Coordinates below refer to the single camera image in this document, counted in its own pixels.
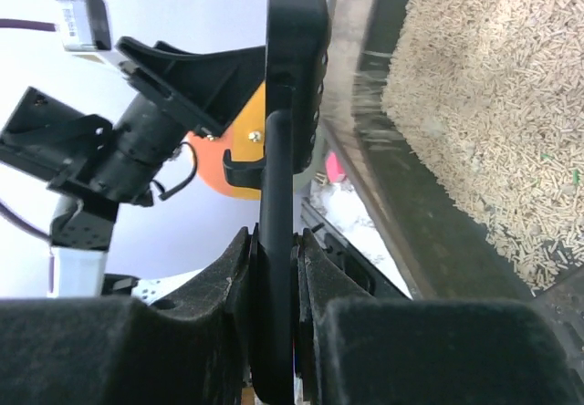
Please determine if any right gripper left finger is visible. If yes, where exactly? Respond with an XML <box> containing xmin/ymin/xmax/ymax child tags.
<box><xmin>1</xmin><ymin>229</ymin><xmax>253</xmax><ymax>404</ymax></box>

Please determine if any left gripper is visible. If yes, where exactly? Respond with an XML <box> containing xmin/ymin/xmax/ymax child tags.
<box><xmin>115</xmin><ymin>36</ymin><xmax>266</xmax><ymax>182</ymax></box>

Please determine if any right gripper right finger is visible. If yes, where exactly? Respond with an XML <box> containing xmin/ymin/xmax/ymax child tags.
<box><xmin>295</xmin><ymin>231</ymin><xmax>570</xmax><ymax>404</ymax></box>

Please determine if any black litter scoop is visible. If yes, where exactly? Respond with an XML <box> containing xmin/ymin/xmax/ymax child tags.
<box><xmin>223</xmin><ymin>0</ymin><xmax>330</xmax><ymax>404</ymax></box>

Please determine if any dark grey litter box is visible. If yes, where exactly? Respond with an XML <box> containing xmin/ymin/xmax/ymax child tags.
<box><xmin>320</xmin><ymin>0</ymin><xmax>583</xmax><ymax>371</ymax></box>

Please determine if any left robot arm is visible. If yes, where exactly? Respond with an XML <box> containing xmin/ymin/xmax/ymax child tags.
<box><xmin>1</xmin><ymin>36</ymin><xmax>266</xmax><ymax>298</ymax></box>

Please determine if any beige cat litter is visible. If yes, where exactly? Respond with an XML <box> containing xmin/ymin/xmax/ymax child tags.
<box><xmin>382</xmin><ymin>0</ymin><xmax>583</xmax><ymax>292</ymax></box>

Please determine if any cream cylinder with orange lid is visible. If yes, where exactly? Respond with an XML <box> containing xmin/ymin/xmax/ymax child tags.
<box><xmin>187</xmin><ymin>82</ymin><xmax>266</xmax><ymax>201</ymax></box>

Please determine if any small pink object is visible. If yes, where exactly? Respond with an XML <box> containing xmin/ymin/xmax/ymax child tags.
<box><xmin>325</xmin><ymin>151</ymin><xmax>347</xmax><ymax>183</ymax></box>

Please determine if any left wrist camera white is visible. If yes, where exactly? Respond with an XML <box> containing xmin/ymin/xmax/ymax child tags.
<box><xmin>56</xmin><ymin>0</ymin><xmax>124</xmax><ymax>71</ymax></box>

